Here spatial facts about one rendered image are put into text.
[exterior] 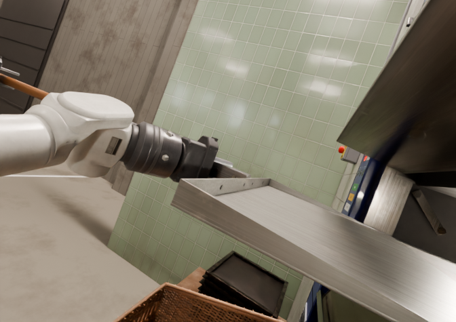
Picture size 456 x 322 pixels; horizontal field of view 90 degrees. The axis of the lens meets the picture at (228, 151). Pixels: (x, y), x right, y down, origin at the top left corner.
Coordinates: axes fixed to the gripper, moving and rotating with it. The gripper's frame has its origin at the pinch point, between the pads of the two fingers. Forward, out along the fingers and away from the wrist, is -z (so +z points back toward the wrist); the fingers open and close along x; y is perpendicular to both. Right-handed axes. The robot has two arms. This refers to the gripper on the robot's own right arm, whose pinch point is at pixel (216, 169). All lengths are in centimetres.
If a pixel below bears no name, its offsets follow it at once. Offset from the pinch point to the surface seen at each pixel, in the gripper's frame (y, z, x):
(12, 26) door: -734, 197, -92
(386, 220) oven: 16, -50, -2
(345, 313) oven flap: 20.4, -33.1, 20.3
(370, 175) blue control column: 6, -52, -13
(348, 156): -23, -90, -23
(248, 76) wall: -112, -71, -64
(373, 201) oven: 12.0, -47.2, -5.9
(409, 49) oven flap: 31.3, 6.6, -18.9
